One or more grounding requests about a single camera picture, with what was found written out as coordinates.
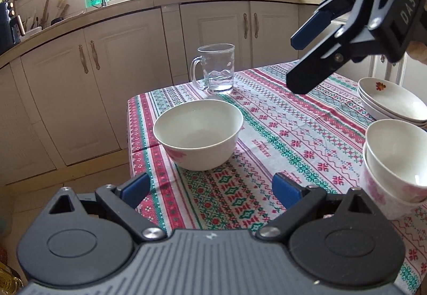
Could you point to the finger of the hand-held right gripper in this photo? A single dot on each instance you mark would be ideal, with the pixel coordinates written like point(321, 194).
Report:
point(312, 30)
point(310, 71)

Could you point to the person's right hand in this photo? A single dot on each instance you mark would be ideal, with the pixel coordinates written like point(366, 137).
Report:
point(419, 52)

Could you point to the clear glass mug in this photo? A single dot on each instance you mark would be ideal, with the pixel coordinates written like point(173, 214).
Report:
point(218, 68)

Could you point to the white plate two fruit prints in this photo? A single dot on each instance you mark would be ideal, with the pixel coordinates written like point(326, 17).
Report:
point(393, 98)

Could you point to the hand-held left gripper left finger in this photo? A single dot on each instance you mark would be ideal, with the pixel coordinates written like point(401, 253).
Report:
point(135, 190)

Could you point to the dark blue appliance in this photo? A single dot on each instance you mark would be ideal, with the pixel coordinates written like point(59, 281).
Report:
point(7, 28)

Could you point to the wooden brush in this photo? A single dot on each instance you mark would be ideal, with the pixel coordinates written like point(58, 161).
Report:
point(60, 7)

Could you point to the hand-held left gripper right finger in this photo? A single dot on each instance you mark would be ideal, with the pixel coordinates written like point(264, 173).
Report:
point(285, 190)

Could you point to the white kitchen cabinet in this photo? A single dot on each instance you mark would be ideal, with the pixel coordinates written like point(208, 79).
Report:
point(113, 98)

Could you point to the wooden spatula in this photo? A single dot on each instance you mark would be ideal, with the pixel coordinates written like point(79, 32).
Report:
point(45, 13)

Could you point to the green detergent bottle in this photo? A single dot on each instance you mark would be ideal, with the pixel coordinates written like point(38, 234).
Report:
point(93, 0)

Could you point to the beige kitchen countertop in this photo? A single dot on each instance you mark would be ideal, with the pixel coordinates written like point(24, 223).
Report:
point(140, 3)

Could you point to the red green patterned tablecloth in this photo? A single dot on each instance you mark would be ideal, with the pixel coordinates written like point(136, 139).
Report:
point(300, 155)

